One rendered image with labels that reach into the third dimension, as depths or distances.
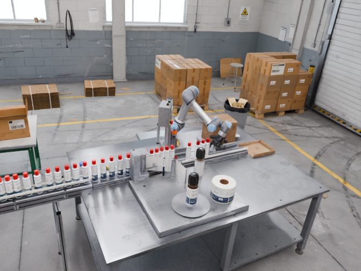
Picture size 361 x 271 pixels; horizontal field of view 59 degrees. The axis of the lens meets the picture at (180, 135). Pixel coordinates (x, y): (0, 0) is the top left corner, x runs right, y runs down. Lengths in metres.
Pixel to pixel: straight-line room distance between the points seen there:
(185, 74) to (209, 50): 2.76
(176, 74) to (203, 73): 0.59
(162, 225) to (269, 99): 4.60
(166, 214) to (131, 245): 0.36
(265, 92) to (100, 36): 4.00
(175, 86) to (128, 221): 4.10
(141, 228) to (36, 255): 1.40
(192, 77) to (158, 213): 4.18
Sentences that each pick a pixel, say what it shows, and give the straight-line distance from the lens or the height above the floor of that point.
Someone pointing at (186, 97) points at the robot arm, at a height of 1.47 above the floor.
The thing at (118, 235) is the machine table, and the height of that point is 0.83.
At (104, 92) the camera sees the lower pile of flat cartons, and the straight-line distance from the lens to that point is 7.15.
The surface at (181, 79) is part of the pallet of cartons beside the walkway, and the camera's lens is 6.23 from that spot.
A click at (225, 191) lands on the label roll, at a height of 1.00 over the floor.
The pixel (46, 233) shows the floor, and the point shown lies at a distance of 3.75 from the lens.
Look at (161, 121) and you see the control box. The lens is 2.83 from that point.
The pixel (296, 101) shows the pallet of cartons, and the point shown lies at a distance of 7.05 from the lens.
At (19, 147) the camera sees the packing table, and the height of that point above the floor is 0.76.
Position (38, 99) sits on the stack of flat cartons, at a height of 0.18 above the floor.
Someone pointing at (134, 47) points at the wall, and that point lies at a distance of 8.17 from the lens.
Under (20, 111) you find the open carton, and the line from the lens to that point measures 4.06.
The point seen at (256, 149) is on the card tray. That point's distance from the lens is 3.64.
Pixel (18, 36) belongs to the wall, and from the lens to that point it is 7.94.
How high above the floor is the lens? 2.52
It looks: 27 degrees down
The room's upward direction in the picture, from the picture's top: 5 degrees clockwise
